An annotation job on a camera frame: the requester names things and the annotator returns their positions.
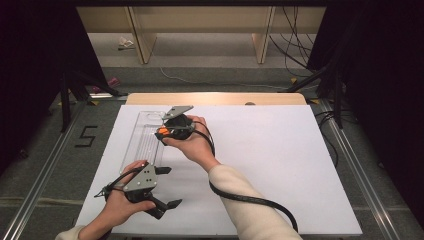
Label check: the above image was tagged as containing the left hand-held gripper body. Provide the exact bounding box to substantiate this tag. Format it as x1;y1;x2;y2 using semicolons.
122;162;159;204

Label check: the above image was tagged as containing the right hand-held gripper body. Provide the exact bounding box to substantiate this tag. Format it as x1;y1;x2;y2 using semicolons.
161;105;197;141

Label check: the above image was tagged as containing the clear plastic tray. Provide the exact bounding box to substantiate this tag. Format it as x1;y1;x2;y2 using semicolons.
119;110;168;177

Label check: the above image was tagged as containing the person's right hand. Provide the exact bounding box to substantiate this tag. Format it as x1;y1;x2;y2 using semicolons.
161;114;222;173

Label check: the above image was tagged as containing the person's left hand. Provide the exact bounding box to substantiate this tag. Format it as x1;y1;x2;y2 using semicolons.
99;159;158;233

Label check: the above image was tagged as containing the purple object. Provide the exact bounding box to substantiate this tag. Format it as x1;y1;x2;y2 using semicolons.
92;76;121;95

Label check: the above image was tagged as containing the white board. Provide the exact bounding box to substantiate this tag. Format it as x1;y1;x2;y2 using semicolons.
75;104;364;236

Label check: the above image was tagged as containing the crumpled white paper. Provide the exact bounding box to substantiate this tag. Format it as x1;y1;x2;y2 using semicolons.
117;36;136;51

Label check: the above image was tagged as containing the black metal stand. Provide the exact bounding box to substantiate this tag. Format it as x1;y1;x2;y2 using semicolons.
279;64;345;130
59;70;128;134

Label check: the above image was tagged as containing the light wooden shelf unit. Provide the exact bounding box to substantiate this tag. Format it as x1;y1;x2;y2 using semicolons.
76;5;327;65

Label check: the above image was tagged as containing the dark curtain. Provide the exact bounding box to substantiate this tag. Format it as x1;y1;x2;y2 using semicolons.
0;0;108;176
305;0;424;219

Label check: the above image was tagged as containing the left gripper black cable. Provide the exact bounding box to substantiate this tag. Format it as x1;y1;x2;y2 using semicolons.
93;165;148;199

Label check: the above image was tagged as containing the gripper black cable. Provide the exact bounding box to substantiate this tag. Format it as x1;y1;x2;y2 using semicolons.
190;120;299;234
93;165;148;199

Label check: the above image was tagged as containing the white floor cable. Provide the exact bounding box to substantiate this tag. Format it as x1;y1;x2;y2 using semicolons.
158;66;288;91

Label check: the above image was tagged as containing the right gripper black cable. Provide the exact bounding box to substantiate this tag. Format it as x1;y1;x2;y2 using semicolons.
190;120;299;234

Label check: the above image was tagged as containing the aluminium floor rail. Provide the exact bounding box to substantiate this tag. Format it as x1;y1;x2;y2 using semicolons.
0;99;88;240
317;99;403;240

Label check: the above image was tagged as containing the bundle of black cables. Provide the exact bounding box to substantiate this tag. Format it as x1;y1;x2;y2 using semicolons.
268;5;317;78

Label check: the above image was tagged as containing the black floor cable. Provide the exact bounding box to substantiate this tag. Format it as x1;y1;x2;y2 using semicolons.
314;109;358;168

